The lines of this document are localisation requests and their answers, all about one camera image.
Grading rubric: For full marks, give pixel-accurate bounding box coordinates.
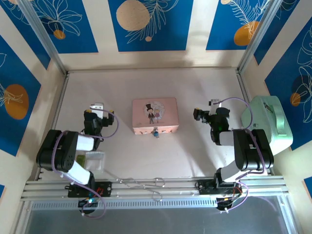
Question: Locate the blue floral wall panel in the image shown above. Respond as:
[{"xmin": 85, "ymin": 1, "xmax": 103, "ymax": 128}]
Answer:
[
  {"xmin": 0, "ymin": 0, "xmax": 52, "ymax": 70},
  {"xmin": 253, "ymin": 0, "xmax": 301, "ymax": 65},
  {"xmin": 0, "ymin": 35, "xmax": 42, "ymax": 156},
  {"xmin": 31, "ymin": 0, "xmax": 99, "ymax": 54},
  {"xmin": 206, "ymin": 0, "xmax": 276, "ymax": 51},
  {"xmin": 265, "ymin": 24, "xmax": 312, "ymax": 151},
  {"xmin": 108, "ymin": 0, "xmax": 195, "ymax": 52}
]

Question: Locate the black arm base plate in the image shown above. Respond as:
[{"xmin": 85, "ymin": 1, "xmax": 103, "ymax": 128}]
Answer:
[
  {"xmin": 196, "ymin": 179, "xmax": 244, "ymax": 195},
  {"xmin": 67, "ymin": 181, "xmax": 113, "ymax": 198}
]

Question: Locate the pink tin box cartoon couple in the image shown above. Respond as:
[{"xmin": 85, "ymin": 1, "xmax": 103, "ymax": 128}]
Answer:
[{"xmin": 132, "ymin": 97, "xmax": 180, "ymax": 136}]

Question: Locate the green sponge piece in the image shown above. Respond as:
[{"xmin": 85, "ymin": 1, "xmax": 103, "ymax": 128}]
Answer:
[{"xmin": 76, "ymin": 155, "xmax": 87, "ymax": 169}]

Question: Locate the perforated grey cable duct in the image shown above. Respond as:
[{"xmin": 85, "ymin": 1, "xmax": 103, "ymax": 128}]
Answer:
[{"xmin": 30, "ymin": 201, "xmax": 219, "ymax": 211}]

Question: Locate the thin aluminium frame rail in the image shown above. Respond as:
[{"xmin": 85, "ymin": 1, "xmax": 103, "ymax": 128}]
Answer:
[
  {"xmin": 36, "ymin": 73, "xmax": 70, "ymax": 181},
  {"xmin": 235, "ymin": 68, "xmax": 252, "ymax": 103}
]

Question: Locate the wide aluminium frame rail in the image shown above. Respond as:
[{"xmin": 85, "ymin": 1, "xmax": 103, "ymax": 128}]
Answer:
[{"xmin": 20, "ymin": 175, "xmax": 291, "ymax": 203}]

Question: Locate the mint green carry case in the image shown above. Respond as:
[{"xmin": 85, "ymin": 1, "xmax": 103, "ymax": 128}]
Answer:
[{"xmin": 240, "ymin": 95, "xmax": 293, "ymax": 156}]

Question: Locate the small electronics board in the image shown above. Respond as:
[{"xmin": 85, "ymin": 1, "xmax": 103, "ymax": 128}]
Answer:
[
  {"xmin": 78, "ymin": 197, "xmax": 99, "ymax": 208},
  {"xmin": 216, "ymin": 196, "xmax": 236, "ymax": 208}
]

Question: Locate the grey metal panel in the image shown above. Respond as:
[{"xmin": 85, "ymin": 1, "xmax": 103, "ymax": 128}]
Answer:
[{"xmin": 23, "ymin": 195, "xmax": 297, "ymax": 234}]

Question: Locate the clear plastic container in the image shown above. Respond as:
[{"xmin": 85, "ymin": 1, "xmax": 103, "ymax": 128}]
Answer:
[{"xmin": 84, "ymin": 151, "xmax": 107, "ymax": 172}]

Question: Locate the aluminium frame post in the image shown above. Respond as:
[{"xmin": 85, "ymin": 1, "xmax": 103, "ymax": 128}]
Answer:
[
  {"xmin": 18, "ymin": 0, "xmax": 69, "ymax": 75},
  {"xmin": 237, "ymin": 0, "xmax": 281, "ymax": 74}
]

